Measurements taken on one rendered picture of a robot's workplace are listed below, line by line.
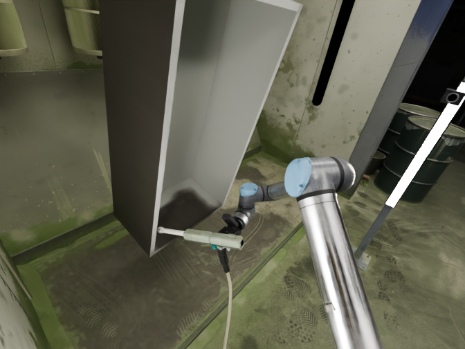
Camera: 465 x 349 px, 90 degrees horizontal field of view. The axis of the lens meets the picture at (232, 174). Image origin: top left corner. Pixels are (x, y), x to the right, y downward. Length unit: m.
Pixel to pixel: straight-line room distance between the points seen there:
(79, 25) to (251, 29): 1.11
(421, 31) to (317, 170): 2.02
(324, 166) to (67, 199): 1.77
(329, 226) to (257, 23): 0.91
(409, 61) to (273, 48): 1.62
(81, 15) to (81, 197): 1.19
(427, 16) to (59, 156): 2.93
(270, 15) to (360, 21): 1.60
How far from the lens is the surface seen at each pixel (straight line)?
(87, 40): 1.92
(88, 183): 2.09
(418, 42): 2.60
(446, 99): 1.73
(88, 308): 1.80
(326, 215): 0.69
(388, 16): 2.65
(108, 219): 2.15
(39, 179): 2.05
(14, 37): 1.83
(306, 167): 0.70
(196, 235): 1.14
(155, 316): 1.68
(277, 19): 1.18
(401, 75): 2.61
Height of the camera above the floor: 1.55
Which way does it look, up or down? 33 degrees down
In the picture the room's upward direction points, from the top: 8 degrees clockwise
